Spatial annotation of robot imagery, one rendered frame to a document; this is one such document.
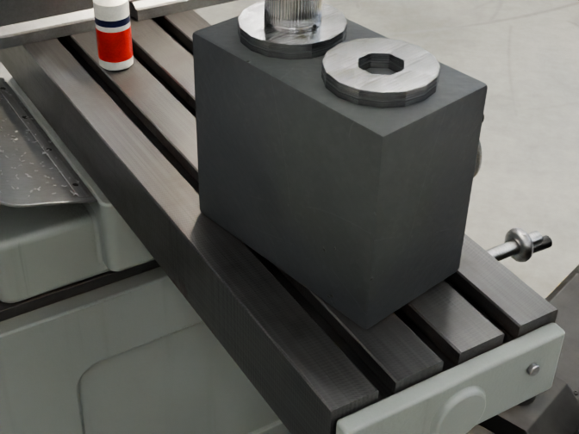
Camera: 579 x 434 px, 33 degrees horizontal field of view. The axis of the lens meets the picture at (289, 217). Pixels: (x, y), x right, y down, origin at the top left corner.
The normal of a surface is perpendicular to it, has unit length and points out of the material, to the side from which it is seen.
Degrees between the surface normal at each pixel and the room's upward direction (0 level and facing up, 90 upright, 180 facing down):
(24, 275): 90
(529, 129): 0
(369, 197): 90
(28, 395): 90
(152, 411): 90
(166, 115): 0
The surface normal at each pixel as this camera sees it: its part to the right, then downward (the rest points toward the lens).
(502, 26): 0.02, -0.80
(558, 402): 0.55, -0.29
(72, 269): 0.52, 0.51
